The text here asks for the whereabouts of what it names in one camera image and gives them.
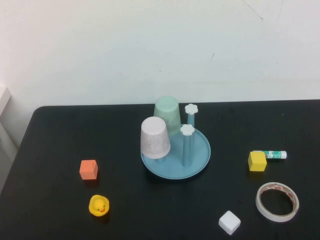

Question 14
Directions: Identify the white furniture edge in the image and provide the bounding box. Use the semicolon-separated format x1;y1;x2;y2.
0;84;19;196

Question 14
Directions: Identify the white foam cube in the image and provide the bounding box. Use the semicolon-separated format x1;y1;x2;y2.
218;210;242;236

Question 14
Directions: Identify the mint green plastic cup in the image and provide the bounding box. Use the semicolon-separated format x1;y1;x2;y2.
153;95;182;137

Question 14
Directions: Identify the orange foam cube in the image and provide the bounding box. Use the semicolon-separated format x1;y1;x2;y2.
79;159;99;180

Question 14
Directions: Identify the blue cup stand with posts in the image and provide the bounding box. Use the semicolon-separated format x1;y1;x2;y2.
140;103;212;180

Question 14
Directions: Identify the yellow foam cube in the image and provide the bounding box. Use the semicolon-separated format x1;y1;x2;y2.
247;151;268;172

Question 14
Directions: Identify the green white glue stick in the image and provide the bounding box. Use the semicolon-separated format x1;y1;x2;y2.
252;150;288;160

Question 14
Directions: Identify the yellow rubber duck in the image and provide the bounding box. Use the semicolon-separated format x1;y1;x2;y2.
88;194;110;217

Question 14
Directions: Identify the white tape roll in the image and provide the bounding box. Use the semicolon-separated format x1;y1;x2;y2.
255;182;300;223

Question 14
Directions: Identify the pink plastic cup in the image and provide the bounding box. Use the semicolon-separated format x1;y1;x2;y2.
139;116;172;160

